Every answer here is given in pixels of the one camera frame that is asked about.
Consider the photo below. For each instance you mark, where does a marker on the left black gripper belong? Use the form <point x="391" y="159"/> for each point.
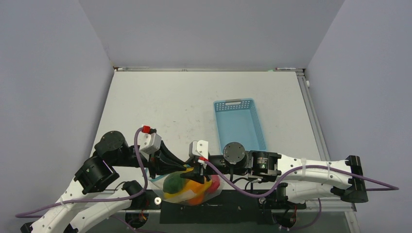
<point x="163" y="161"/>

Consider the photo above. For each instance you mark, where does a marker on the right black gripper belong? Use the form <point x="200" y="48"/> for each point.
<point x="196" y="174"/>

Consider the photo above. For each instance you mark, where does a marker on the orange yellow mango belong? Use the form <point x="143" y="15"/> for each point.
<point x="195" y="187"/>

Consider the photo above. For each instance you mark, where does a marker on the green avocado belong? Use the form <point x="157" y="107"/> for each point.
<point x="173" y="183"/>

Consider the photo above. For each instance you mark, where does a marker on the orange fruit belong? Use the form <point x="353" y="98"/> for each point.
<point x="196" y="200"/>

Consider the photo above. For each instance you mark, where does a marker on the clear zip top bag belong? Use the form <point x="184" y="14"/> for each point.
<point x="157" y="184"/>

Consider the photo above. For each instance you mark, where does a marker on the yellow lemon top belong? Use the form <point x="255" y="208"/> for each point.
<point x="171" y="196"/>

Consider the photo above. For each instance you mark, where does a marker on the blue plastic basket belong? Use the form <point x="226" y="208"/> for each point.
<point x="237" y="120"/>

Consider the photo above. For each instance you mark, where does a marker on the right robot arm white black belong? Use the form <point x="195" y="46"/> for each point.
<point x="296" y="180"/>

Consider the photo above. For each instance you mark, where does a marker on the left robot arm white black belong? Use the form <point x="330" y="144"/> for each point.
<point x="79" y="208"/>

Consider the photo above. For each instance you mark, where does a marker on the marker pen on edge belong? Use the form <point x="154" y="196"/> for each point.
<point x="286" y="69"/>

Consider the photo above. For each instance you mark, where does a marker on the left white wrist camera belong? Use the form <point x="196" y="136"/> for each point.
<point x="150" y="141"/>

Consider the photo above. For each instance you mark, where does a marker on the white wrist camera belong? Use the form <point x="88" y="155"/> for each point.
<point x="150" y="141"/>
<point x="199" y="149"/>

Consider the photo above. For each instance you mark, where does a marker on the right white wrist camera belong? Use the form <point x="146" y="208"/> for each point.
<point x="199" y="149"/>

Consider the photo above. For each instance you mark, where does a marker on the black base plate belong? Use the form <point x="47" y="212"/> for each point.
<point x="228" y="207"/>

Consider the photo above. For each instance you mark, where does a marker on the aluminium rail frame right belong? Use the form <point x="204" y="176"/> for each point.
<point x="313" y="118"/>

